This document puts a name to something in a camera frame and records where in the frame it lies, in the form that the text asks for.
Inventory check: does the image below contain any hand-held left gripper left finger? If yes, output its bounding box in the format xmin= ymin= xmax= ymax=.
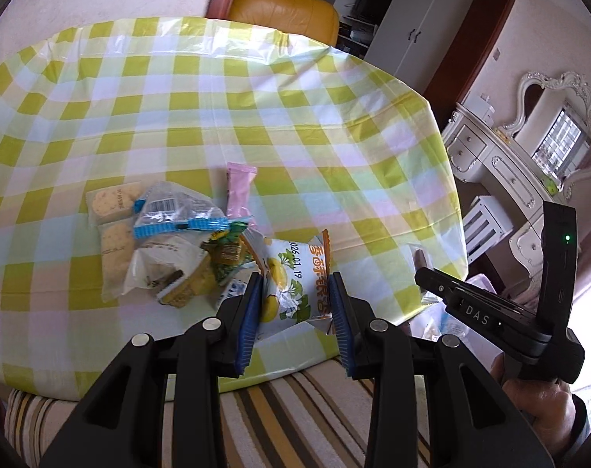
xmin=39 ymin=270 xmax=264 ymax=468

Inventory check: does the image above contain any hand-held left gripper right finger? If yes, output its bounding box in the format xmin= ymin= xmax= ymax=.
xmin=327 ymin=270 xmax=554 ymax=468

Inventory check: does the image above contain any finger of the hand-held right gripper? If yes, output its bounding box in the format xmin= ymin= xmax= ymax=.
xmin=414 ymin=266 xmax=467 ymax=308

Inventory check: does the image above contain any small clear brown snack packet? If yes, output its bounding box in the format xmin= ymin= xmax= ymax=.
xmin=406 ymin=242 xmax=443 ymax=309

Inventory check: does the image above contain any purple-lidded storage box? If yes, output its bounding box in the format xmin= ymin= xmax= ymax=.
xmin=413 ymin=273 xmax=508 ymax=352

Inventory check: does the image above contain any white yellow-fruit snack packet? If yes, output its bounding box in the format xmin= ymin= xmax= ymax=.
xmin=241 ymin=229 xmax=338 ymax=337

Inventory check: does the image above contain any person's right forearm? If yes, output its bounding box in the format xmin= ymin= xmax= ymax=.
xmin=534 ymin=394 xmax=591 ymax=455

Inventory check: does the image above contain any person's right hand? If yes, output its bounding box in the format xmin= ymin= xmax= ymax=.
xmin=490 ymin=352 xmax=576 ymax=440

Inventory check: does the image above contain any white green snack packet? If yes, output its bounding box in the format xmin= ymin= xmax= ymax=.
xmin=201 ymin=223 xmax=256 ymax=284

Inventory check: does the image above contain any white slatted stool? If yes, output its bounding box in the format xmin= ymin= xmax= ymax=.
xmin=463 ymin=195 xmax=515 ymax=259

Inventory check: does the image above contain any pink snack packet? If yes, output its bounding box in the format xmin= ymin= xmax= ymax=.
xmin=225 ymin=162 xmax=258 ymax=220

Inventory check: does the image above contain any clear blue-band snack packet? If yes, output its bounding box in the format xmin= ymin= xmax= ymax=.
xmin=131 ymin=180 xmax=228 ymax=243

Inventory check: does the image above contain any white ornate mirror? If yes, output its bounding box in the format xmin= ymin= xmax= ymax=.
xmin=500 ymin=71 xmax=591 ymax=202

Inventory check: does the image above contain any white ornate dressing table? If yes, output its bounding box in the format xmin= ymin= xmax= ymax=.
xmin=442 ymin=100 xmax=569 ymax=284

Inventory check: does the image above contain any clear cracker packet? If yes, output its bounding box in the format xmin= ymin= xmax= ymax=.
xmin=87 ymin=183 xmax=145 ymax=228
xmin=99 ymin=222 xmax=137 ymax=301

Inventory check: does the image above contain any small white box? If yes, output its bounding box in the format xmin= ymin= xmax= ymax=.
xmin=471 ymin=97 xmax=496 ymax=121

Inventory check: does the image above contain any green checked tablecloth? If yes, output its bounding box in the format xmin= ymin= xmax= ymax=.
xmin=0 ymin=16 xmax=470 ymax=399

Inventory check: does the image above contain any white wardrobe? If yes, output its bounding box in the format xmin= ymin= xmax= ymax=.
xmin=305 ymin=0 xmax=482 ymax=94

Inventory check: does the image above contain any orange leather chair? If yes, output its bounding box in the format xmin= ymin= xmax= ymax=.
xmin=227 ymin=0 xmax=340 ymax=50

